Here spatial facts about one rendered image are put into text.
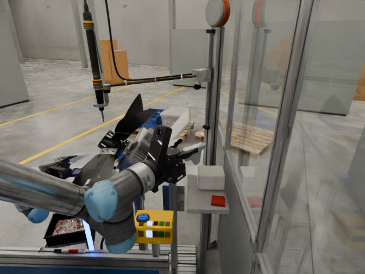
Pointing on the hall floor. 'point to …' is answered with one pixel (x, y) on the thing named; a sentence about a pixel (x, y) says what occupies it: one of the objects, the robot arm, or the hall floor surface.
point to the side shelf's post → (203, 243)
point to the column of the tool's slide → (218, 45)
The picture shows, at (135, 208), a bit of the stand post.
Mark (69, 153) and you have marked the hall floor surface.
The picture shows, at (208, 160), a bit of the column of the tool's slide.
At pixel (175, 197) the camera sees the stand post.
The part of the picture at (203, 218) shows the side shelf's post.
